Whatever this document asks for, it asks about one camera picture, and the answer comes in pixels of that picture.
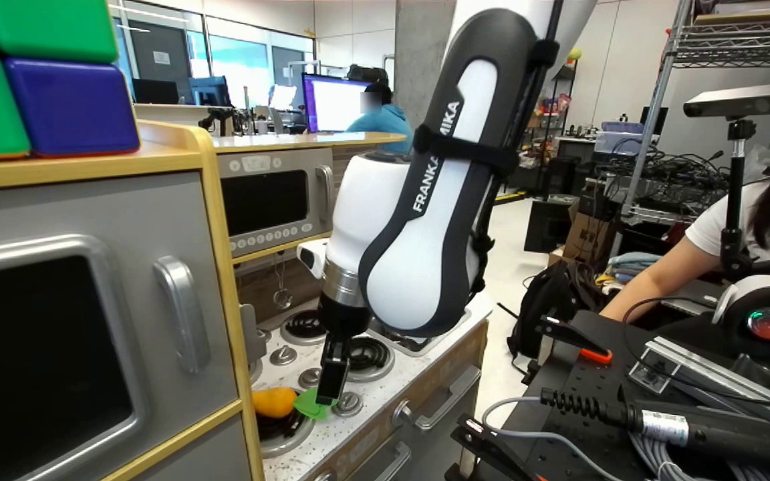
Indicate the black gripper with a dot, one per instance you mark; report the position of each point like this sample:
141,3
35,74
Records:
343,321

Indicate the orange carrot toy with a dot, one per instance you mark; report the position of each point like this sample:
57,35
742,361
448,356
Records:
283,402

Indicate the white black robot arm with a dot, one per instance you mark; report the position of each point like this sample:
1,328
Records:
410,237

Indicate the grey toy microwave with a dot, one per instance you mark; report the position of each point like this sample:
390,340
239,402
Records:
276,198

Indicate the wooden toy kitchen set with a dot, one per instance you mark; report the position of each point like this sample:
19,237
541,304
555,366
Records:
359,439

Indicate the grey toy fridge door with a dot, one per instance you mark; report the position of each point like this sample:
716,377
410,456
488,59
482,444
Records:
112,324

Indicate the black backpack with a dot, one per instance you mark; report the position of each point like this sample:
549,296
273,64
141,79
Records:
549,305

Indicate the person in blue shirt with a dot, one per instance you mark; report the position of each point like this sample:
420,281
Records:
382,117

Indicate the computer monitor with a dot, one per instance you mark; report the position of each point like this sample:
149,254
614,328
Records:
332,102

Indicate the cardboard box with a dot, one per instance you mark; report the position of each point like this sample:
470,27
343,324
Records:
589,241

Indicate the colourful foam block stack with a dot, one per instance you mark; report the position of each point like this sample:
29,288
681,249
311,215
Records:
59,90

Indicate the camera on black stand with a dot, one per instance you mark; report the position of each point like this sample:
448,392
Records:
745,238

